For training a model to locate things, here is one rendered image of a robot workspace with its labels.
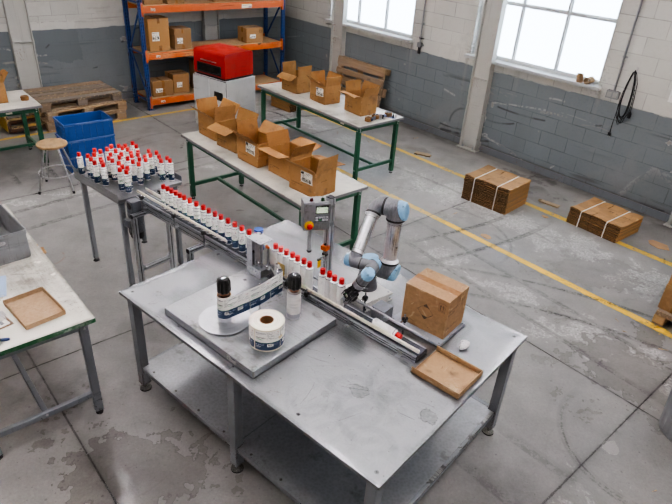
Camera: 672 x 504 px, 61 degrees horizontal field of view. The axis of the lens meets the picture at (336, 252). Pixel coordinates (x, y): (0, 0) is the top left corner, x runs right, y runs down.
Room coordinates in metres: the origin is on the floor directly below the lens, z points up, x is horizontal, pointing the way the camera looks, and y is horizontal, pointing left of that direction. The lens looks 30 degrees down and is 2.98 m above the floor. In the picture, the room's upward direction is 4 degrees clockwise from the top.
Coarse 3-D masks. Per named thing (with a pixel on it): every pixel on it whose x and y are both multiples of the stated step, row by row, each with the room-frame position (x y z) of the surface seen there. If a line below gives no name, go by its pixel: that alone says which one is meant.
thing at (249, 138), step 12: (252, 120) 5.68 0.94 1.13; (264, 120) 5.77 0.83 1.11; (240, 132) 5.55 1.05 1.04; (252, 132) 5.66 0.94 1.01; (264, 132) 5.65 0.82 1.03; (240, 144) 5.49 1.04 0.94; (252, 144) 5.35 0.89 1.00; (264, 144) 5.34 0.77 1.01; (240, 156) 5.49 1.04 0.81; (252, 156) 5.35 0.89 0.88; (264, 156) 5.35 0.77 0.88
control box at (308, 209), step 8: (304, 200) 3.17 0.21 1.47; (320, 200) 3.18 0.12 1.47; (304, 208) 3.13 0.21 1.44; (312, 208) 3.14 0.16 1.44; (304, 216) 3.13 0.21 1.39; (312, 216) 3.14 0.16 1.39; (304, 224) 3.12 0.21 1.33; (312, 224) 3.14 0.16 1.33; (320, 224) 3.15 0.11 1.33; (328, 224) 3.16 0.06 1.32
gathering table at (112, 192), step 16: (80, 176) 4.53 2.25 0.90; (176, 176) 4.68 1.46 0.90; (112, 192) 4.31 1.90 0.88; (144, 192) 4.35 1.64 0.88; (144, 224) 5.02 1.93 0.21; (128, 240) 4.22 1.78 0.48; (144, 240) 5.02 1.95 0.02; (176, 240) 4.62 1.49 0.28; (96, 256) 4.60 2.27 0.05; (128, 256) 4.20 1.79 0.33; (128, 272) 4.21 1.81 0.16
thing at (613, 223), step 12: (588, 204) 6.30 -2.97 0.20; (600, 204) 6.33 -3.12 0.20; (612, 204) 6.33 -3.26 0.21; (576, 216) 6.12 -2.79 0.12; (588, 216) 6.01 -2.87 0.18; (600, 216) 5.98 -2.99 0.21; (612, 216) 6.01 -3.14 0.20; (624, 216) 6.03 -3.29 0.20; (636, 216) 6.05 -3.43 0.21; (588, 228) 5.99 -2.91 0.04; (600, 228) 5.88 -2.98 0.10; (612, 228) 5.79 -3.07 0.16; (624, 228) 5.78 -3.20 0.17; (636, 228) 6.01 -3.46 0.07; (612, 240) 5.76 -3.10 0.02
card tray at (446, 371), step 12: (432, 360) 2.53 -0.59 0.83; (444, 360) 2.54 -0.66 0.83; (456, 360) 2.54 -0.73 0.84; (420, 372) 2.39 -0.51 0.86; (432, 372) 2.43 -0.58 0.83; (444, 372) 2.43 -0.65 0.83; (456, 372) 2.44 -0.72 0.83; (468, 372) 2.45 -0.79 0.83; (480, 372) 2.41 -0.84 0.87; (432, 384) 2.33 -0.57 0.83; (444, 384) 2.34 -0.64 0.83; (456, 384) 2.34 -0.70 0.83; (468, 384) 2.31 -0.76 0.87; (456, 396) 2.24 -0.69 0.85
